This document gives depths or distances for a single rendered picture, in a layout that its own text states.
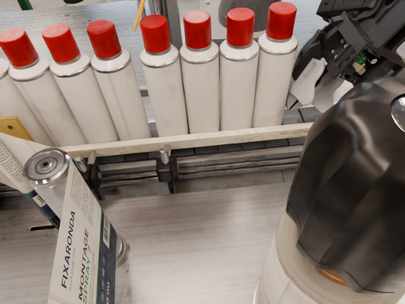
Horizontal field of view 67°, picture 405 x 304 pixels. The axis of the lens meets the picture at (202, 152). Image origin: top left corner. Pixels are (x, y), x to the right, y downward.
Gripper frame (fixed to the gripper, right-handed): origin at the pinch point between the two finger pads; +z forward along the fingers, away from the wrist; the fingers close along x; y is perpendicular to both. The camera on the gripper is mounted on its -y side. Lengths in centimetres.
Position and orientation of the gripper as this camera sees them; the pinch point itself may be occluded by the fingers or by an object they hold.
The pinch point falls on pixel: (292, 99)
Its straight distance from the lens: 51.1
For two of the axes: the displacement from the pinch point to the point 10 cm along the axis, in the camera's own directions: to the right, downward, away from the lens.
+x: 8.9, 2.3, 3.9
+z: -4.5, 6.0, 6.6
